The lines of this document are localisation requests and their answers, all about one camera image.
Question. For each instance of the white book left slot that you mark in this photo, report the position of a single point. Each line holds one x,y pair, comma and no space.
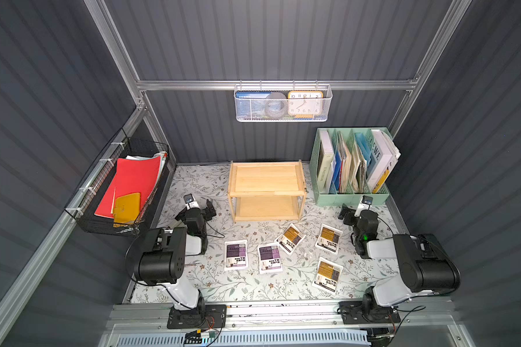
325,161

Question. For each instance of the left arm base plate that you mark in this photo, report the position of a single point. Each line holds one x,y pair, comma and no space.
209,316

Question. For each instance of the yellow notebook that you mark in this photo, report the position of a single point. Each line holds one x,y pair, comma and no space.
126,209

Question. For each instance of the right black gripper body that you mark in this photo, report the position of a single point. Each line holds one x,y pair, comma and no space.
347,215

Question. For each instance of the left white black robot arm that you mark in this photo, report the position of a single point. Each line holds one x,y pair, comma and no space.
165,266

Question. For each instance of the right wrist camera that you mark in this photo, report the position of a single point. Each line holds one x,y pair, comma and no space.
365,203

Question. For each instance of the purple coffee bag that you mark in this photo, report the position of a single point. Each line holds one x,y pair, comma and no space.
235,255
269,258

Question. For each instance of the yellow coffee bag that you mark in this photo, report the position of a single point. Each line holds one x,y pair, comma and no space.
289,240
327,276
328,239

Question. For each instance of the white large book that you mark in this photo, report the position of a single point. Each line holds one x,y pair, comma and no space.
384,156

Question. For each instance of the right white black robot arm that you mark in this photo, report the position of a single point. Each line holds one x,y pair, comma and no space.
425,269

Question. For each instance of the black wire side basket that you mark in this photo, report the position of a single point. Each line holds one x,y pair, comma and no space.
90,194

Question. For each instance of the grey tape roll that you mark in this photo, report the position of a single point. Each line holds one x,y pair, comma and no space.
276,105

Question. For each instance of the mint green file organizer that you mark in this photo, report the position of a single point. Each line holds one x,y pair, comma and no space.
349,176

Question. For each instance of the blue box in basket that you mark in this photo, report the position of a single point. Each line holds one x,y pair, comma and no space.
250,105

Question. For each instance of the white wire mesh basket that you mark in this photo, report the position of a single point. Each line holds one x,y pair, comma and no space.
285,89

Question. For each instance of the wooden two-tier shelf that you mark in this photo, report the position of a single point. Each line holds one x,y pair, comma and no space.
267,191

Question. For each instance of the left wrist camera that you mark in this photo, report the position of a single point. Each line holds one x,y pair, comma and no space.
190,201

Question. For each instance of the yellow analog clock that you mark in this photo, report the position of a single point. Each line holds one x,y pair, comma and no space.
305,104

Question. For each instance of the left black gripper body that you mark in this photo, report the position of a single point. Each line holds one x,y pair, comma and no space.
206,209

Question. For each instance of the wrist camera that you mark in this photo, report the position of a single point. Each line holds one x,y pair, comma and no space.
365,203
190,201

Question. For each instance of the red folder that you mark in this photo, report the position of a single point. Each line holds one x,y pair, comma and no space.
133,174

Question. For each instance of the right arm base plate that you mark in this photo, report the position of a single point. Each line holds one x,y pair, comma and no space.
357,313

